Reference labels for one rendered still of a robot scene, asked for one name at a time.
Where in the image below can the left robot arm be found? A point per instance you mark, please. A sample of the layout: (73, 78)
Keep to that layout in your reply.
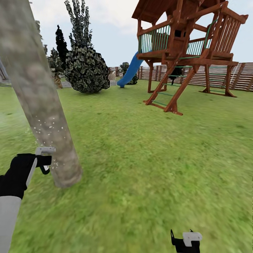
(12, 186)

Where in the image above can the bush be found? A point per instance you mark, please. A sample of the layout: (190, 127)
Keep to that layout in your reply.
(133, 81)
(123, 67)
(56, 70)
(86, 70)

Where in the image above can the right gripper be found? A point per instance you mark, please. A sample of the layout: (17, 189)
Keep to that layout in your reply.
(181, 248)

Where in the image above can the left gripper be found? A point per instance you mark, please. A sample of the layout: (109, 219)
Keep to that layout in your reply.
(45, 160)

